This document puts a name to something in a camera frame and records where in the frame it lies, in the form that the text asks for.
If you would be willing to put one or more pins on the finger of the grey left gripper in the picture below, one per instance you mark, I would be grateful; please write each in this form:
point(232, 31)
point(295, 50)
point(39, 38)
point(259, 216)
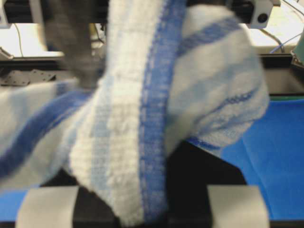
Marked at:
point(67, 28)

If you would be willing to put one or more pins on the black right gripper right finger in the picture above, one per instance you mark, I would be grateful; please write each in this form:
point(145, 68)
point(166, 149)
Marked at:
point(203, 191)

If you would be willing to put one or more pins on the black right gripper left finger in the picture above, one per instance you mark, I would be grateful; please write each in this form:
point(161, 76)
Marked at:
point(62, 203)

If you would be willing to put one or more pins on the white blue striped towel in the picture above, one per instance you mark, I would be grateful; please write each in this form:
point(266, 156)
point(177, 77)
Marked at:
point(195, 62)

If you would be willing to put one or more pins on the blue table cloth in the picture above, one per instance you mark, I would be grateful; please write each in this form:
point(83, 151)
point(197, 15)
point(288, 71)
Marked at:
point(36, 141)

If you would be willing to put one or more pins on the black perforated plate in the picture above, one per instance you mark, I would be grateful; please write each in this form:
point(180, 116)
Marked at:
point(25, 78)

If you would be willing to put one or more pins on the green cloth at right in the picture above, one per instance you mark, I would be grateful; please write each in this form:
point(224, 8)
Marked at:
point(299, 49)

